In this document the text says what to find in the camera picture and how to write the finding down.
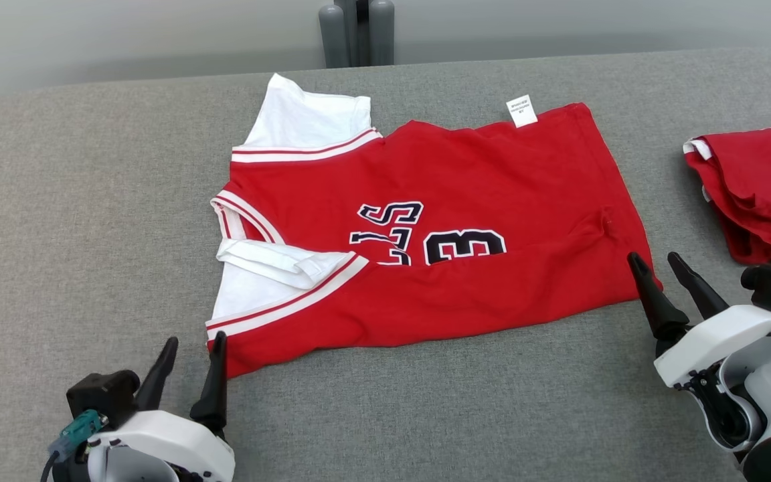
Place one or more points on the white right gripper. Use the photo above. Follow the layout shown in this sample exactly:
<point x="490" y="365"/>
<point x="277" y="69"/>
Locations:
<point x="713" y="338"/>

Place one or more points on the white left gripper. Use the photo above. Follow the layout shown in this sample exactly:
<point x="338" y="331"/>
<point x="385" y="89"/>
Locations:
<point x="178" y="438"/>

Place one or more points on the red shorts with white panels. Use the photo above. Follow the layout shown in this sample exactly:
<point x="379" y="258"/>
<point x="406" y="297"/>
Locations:
<point x="760" y="187"/>

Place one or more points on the red jersey with white sleeves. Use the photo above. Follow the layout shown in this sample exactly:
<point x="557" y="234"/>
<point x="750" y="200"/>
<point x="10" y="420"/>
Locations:
<point x="492" y="181"/>

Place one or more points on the grey metal truss column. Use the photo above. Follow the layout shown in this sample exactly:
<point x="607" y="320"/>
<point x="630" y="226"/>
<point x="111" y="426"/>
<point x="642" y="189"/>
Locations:
<point x="357" y="27"/>

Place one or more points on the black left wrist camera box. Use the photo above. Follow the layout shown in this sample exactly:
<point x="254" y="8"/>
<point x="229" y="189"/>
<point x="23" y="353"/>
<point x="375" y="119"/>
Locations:
<point x="101" y="395"/>

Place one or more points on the grey rounded cylinder post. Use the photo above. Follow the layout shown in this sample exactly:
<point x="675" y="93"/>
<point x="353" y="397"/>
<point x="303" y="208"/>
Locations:
<point x="332" y="37"/>
<point x="382" y="33"/>

